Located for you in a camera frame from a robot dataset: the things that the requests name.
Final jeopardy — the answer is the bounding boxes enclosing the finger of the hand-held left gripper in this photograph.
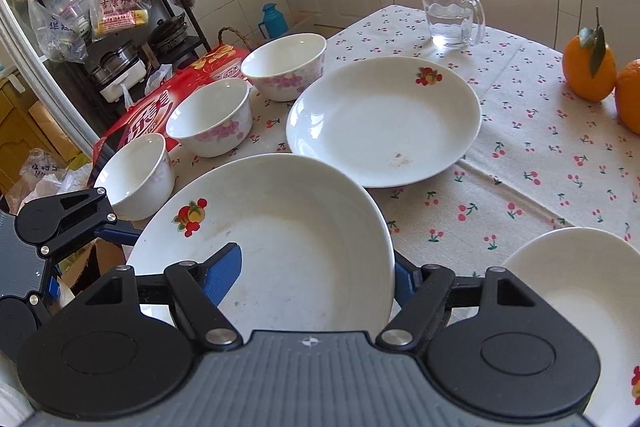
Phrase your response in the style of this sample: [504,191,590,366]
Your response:
[27,277,61,333]
[39,188,143,256]

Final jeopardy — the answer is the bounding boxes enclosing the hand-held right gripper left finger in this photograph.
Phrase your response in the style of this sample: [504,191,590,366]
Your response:
[70,243,244,351]

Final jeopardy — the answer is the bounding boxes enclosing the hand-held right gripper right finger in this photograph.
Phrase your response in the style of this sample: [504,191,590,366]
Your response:
[375,252,544,351]

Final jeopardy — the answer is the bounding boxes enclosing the white bowl with pink flowers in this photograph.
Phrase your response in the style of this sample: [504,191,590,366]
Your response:
[165,78,252,158]
[93,133,176,222]
[240,33,327,102]

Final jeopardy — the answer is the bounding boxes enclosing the white plate with fruit print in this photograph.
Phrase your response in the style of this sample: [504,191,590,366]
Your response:
[286,56,483,188]
[500,227,640,427]
[125,153,397,348]

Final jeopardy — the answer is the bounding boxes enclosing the brown cardboard box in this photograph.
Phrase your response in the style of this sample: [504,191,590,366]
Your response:
[60,239,127,298]

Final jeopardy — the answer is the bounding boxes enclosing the plastic bags on floor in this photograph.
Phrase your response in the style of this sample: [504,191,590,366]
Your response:
[7,147,96,214]

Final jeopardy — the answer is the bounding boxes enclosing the red printed carton box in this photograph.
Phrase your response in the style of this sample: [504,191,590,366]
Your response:
[91,45,251,188]

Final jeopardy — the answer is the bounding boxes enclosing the wooden cabinet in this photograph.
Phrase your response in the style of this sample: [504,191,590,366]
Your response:
[0,77,66,192]

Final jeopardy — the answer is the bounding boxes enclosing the cherry print tablecloth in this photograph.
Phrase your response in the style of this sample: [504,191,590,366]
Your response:
[165,4,640,308]

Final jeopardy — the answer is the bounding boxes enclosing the white electric cooker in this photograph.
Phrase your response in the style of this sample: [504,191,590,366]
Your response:
[91,48,149,102]

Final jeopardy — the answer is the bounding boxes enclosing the white crumpled plastic bag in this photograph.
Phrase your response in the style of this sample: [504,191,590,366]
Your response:
[120,64,174,108]

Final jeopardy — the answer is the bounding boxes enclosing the black cooking pot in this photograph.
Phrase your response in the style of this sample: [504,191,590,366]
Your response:
[149,14,189,54]

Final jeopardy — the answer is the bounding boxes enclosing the clear plastic bag of goods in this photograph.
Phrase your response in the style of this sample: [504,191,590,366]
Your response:
[25,0,88,62]

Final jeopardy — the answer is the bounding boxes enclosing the teal thermos flask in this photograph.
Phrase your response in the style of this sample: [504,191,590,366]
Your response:
[258,3,290,40]

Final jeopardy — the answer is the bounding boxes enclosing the glass mug with water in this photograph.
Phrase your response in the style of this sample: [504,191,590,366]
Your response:
[418,0,487,49]

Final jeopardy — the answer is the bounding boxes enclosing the orange with green leaf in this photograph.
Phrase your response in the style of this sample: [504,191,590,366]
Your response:
[562,7,617,102]

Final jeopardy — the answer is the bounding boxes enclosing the orange without leaf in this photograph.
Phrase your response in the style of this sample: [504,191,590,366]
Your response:
[615,58,640,135]

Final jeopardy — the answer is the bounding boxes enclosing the wicker basket handle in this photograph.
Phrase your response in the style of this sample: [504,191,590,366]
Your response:
[217,27,251,52]

